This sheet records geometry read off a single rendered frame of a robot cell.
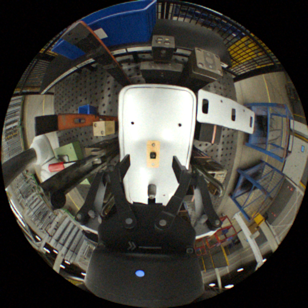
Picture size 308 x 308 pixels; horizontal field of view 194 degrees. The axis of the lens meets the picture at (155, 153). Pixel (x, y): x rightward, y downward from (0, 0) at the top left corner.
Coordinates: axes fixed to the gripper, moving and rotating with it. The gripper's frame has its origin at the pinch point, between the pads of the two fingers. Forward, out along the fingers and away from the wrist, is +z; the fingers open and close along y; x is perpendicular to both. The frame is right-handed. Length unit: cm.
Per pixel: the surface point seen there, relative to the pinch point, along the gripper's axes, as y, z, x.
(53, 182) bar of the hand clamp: -14.8, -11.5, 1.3
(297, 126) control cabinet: 751, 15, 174
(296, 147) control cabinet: 773, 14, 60
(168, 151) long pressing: 4.8, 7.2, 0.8
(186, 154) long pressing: 10.6, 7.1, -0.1
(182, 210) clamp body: 19.0, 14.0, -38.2
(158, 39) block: 0.5, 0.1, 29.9
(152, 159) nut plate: 0.2, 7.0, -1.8
